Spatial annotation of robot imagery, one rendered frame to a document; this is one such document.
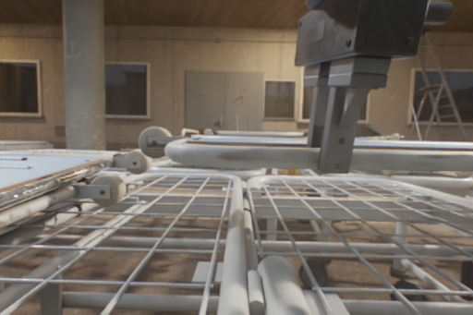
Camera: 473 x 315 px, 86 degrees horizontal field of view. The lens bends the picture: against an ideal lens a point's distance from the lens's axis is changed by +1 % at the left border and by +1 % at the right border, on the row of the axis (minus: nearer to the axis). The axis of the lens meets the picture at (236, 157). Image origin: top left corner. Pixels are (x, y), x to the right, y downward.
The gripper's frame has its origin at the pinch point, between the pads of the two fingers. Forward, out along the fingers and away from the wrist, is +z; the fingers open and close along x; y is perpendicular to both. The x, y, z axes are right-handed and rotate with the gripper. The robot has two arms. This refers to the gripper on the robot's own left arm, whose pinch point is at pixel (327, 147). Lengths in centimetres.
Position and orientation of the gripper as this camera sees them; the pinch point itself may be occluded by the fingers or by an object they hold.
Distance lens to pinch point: 27.5
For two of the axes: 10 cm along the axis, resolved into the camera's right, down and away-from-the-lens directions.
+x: -1.0, -2.7, 9.6
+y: 9.9, 0.2, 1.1
